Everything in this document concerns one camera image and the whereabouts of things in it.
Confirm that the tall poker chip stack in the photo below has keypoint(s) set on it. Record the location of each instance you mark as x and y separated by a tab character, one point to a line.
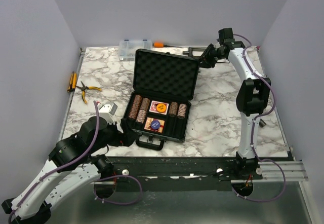
135	107

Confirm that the black foam-lined carrying case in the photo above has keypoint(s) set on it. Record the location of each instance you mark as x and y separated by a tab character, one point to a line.
166	78

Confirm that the orange playing card deck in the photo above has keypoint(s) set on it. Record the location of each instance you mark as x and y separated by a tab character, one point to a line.
147	125

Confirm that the grey metal t-handle bar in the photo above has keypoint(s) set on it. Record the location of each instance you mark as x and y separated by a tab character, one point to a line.
194	51

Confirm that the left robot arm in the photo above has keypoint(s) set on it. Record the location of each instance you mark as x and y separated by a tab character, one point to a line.
69	167

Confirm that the black metal base rail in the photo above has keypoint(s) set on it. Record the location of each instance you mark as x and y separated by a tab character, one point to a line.
174	174

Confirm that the red playing card deck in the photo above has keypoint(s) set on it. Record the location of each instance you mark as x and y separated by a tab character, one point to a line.
152	108

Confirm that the middle poker chip stack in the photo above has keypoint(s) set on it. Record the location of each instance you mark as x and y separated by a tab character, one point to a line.
145	104

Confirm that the yellow black utility knife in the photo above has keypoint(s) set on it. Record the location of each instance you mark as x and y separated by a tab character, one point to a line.
72	82

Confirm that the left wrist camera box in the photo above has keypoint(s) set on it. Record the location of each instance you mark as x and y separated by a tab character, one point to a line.
107	111

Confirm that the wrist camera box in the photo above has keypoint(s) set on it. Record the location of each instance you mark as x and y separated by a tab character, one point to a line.
225	35
107	111

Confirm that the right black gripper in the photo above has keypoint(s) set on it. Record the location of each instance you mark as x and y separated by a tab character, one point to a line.
206	63

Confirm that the yellow big blind button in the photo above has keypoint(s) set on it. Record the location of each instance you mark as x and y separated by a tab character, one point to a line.
161	108

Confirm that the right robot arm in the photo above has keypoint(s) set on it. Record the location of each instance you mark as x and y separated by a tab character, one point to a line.
251	101

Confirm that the blue small blind button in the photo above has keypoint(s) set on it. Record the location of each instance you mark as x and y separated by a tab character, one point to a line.
155	124

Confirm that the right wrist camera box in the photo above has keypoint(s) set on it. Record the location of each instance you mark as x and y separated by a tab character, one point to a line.
225	35

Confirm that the orange handled screwdriver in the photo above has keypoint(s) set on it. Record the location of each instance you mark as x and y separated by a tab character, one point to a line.
163	45

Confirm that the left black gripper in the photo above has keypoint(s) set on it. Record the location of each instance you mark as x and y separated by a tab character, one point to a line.
129	136

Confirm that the front poker chip stack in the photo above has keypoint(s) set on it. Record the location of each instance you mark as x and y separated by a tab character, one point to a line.
141	116

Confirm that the clear plastic organizer box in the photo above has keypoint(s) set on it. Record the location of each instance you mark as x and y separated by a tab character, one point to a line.
127	48

